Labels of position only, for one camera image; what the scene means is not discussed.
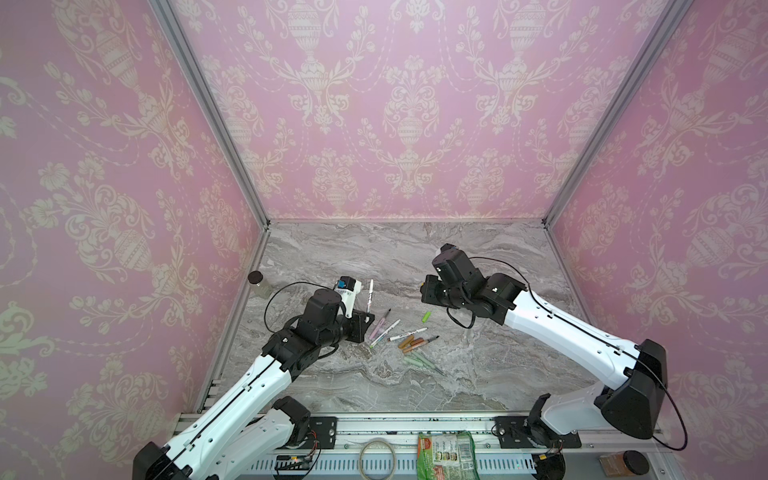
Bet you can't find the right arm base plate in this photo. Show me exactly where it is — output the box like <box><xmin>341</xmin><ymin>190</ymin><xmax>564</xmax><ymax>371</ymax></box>
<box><xmin>491</xmin><ymin>415</ymin><xmax>582</xmax><ymax>450</ymax></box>

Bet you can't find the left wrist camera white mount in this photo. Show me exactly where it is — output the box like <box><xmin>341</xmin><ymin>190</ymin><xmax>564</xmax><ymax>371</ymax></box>
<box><xmin>336</xmin><ymin>276</ymin><xmax>362</xmax><ymax>318</ymax></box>

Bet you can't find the green snack packet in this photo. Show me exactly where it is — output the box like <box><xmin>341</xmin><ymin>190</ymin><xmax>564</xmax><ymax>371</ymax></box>
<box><xmin>416</xmin><ymin>431</ymin><xmax>479</xmax><ymax>480</ymax></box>

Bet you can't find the small jar black lid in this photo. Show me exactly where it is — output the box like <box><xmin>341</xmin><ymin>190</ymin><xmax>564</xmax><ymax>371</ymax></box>
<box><xmin>247</xmin><ymin>270</ymin><xmax>274</xmax><ymax>300</ymax></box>

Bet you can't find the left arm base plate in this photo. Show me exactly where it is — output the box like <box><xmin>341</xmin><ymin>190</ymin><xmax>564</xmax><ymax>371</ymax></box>
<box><xmin>278</xmin><ymin>416</ymin><xmax>338</xmax><ymax>451</ymax></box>

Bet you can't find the white pen red label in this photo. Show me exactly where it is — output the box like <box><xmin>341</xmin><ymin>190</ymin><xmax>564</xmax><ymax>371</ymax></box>
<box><xmin>388</xmin><ymin>327</ymin><xmax>427</xmax><ymax>342</ymax></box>

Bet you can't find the pale green pen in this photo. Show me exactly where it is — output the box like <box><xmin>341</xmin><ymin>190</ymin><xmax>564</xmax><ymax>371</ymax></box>
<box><xmin>410</xmin><ymin>353</ymin><xmax>445</xmax><ymax>376</ymax></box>

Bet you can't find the aluminium corner frame post left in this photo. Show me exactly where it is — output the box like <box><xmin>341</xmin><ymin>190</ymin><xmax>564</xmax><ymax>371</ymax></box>
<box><xmin>148</xmin><ymin>0</ymin><xmax>270</xmax><ymax>231</ymax></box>

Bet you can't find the aluminium corner frame post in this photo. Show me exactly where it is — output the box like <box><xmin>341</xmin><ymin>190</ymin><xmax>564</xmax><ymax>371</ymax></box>
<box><xmin>541</xmin><ymin>0</ymin><xmax>693</xmax><ymax>232</ymax></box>
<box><xmin>148</xmin><ymin>0</ymin><xmax>270</xmax><ymax>231</ymax></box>

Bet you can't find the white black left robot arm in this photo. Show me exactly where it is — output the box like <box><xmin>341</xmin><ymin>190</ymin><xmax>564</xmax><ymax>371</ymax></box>
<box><xmin>132</xmin><ymin>289</ymin><xmax>375</xmax><ymax>479</ymax></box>

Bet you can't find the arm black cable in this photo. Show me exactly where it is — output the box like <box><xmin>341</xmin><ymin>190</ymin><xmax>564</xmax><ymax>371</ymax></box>
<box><xmin>263</xmin><ymin>280</ymin><xmax>346</xmax><ymax>361</ymax></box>
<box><xmin>445</xmin><ymin>256</ymin><xmax>689</xmax><ymax>452</ymax></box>

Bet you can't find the cable ring coil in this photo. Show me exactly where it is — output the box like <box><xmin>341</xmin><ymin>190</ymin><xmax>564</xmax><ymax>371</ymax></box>
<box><xmin>358</xmin><ymin>437</ymin><xmax>398</xmax><ymax>480</ymax></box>

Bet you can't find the brown jar black lid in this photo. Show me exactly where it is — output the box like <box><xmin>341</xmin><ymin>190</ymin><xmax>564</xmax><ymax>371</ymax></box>
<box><xmin>599</xmin><ymin>450</ymin><xmax>650</xmax><ymax>478</ymax></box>

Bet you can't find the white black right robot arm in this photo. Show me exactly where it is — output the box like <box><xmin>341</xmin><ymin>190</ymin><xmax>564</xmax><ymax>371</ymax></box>
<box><xmin>420</xmin><ymin>244</ymin><xmax>667</xmax><ymax>446</ymax></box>

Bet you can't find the white pen yellow end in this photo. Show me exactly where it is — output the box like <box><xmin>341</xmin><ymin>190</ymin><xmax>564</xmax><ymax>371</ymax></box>
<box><xmin>366</xmin><ymin>279</ymin><xmax>374</xmax><ymax>313</ymax></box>

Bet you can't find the aluminium corner frame post right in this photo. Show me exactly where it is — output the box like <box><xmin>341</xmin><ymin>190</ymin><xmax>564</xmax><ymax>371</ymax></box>
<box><xmin>541</xmin><ymin>0</ymin><xmax>693</xmax><ymax>232</ymax></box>

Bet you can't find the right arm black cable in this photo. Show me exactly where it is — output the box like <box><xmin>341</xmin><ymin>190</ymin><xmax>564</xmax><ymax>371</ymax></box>
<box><xmin>445</xmin><ymin>256</ymin><xmax>689</xmax><ymax>452</ymax></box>

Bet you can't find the pink pen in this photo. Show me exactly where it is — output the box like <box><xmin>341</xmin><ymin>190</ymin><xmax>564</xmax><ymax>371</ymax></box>
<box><xmin>368</xmin><ymin>309</ymin><xmax>392</xmax><ymax>344</ymax></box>

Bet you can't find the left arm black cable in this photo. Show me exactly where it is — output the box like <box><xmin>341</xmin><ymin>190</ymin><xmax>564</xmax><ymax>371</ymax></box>
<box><xmin>263</xmin><ymin>280</ymin><xmax>346</xmax><ymax>361</ymax></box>

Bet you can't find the white pen green end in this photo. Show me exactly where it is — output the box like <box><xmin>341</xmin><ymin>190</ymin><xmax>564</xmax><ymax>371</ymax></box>
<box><xmin>369</xmin><ymin>319</ymin><xmax>401</xmax><ymax>349</ymax></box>

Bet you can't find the brown pen cap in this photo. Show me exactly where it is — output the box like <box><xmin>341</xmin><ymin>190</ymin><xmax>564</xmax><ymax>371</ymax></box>
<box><xmin>398</xmin><ymin>335</ymin><xmax>416</xmax><ymax>351</ymax></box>

